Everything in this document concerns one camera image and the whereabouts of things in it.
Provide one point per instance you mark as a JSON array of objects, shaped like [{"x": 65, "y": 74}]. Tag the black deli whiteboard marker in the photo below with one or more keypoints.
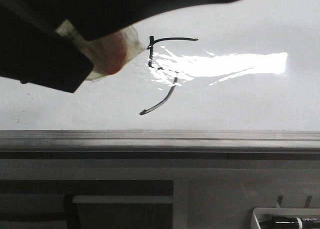
[{"x": 283, "y": 222}]

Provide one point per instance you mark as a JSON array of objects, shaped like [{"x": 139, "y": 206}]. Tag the white whiteboard with aluminium frame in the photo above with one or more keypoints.
[{"x": 250, "y": 81}]

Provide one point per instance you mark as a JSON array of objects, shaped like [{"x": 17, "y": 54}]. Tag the taped white whiteboard marker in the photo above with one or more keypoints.
[{"x": 108, "y": 54}]

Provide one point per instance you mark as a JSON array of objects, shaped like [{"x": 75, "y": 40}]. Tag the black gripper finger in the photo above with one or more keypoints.
[
  {"x": 94, "y": 19},
  {"x": 30, "y": 55}
]

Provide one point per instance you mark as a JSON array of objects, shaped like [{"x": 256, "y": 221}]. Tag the white marker tray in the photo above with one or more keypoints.
[{"x": 266, "y": 213}]

